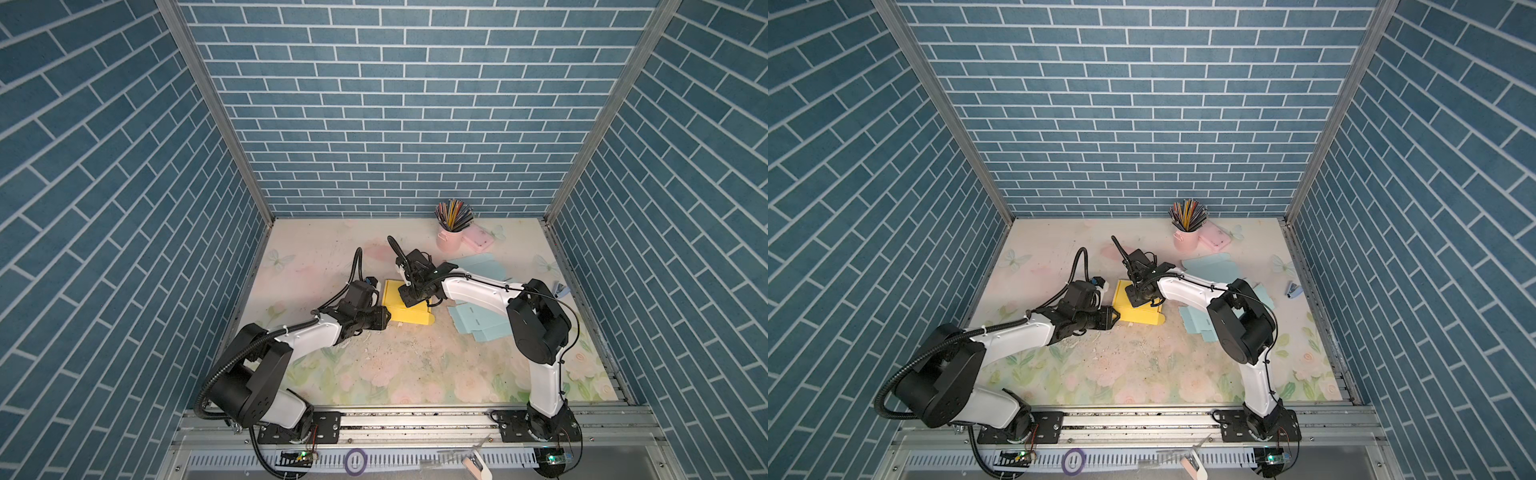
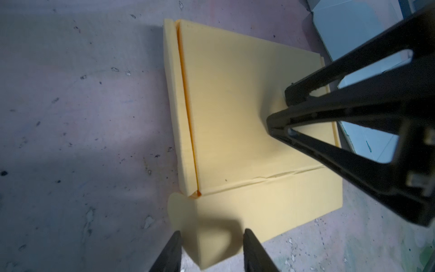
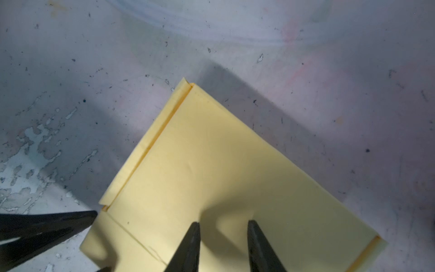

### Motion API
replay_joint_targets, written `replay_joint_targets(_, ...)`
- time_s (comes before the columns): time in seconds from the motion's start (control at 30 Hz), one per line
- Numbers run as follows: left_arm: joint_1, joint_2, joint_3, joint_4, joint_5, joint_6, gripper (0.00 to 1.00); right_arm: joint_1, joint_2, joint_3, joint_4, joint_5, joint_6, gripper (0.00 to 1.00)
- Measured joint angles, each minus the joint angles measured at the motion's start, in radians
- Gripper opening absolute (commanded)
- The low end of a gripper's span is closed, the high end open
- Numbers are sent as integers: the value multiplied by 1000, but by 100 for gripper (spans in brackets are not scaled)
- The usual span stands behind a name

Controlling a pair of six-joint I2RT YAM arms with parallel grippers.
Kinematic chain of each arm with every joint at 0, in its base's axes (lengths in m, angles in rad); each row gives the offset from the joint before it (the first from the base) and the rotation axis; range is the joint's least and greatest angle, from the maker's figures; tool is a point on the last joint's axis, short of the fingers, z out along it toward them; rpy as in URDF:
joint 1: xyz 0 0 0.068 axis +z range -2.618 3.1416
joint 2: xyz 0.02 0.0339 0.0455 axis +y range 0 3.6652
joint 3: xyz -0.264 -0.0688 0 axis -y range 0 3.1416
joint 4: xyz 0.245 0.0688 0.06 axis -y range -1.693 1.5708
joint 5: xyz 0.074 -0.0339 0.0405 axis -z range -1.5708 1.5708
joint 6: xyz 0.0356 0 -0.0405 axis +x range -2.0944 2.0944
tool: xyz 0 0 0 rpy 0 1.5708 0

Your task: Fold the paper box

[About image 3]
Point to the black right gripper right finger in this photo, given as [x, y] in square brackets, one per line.
[262, 257]

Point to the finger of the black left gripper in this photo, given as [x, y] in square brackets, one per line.
[27, 236]

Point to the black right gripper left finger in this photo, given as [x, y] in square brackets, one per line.
[186, 257]

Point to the yellow paper box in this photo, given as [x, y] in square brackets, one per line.
[199, 163]

